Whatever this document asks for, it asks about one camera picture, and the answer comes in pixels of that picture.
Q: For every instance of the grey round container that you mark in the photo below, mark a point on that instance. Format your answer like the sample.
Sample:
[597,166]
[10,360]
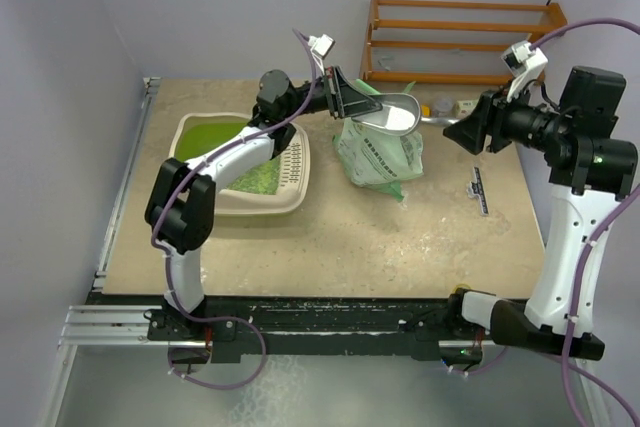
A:
[442,107]

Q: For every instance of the silver metal scoop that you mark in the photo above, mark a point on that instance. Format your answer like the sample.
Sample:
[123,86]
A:
[397,114]

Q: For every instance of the beige green litter box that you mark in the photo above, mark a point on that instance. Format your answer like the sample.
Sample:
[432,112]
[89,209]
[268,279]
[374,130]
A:
[199,133]

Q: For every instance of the green white carton box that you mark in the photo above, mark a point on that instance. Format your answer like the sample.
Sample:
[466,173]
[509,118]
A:
[463,108]

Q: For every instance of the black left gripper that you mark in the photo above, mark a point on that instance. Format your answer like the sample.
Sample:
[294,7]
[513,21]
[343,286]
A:
[346,101]

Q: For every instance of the green litter pellets pile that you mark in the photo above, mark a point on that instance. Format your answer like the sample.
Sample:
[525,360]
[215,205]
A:
[260,180]

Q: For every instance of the green cat litter bag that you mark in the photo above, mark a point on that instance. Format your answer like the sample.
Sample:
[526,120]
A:
[379,161]

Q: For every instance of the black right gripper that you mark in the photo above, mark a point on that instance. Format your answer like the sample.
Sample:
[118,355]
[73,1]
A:
[492,107]

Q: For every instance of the black white bag sealing strip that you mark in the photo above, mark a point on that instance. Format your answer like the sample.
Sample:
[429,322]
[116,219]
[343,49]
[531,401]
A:
[475,190]

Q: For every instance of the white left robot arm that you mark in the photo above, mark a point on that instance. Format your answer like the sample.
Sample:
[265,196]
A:
[181,206]

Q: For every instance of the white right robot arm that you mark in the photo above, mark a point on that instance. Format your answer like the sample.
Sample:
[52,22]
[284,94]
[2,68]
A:
[591,175]

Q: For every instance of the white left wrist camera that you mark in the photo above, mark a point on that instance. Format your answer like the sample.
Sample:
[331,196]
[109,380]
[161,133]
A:
[320,47]

